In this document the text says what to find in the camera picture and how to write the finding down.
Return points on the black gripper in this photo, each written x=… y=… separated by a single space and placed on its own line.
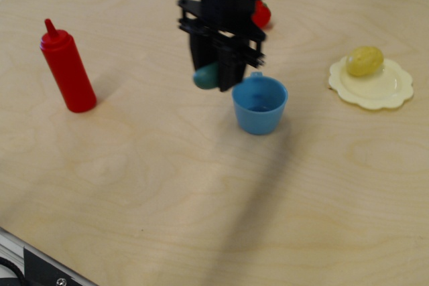
x=223 y=31

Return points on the green toy cucumber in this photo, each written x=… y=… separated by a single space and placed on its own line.
x=207 y=77

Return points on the blue plastic cup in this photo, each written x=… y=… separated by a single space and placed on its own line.
x=259 y=103

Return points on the red toy strawberry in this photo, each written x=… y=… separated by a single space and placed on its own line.
x=261 y=15

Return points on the red squeeze bottle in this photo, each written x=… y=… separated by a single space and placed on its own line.
x=62 y=56

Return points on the yellow toy potato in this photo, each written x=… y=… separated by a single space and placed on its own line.
x=364 y=61

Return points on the cream scalloped plate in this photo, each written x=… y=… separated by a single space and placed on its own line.
x=387 y=88

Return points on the black corner bracket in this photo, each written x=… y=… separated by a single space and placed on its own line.
x=44 y=270

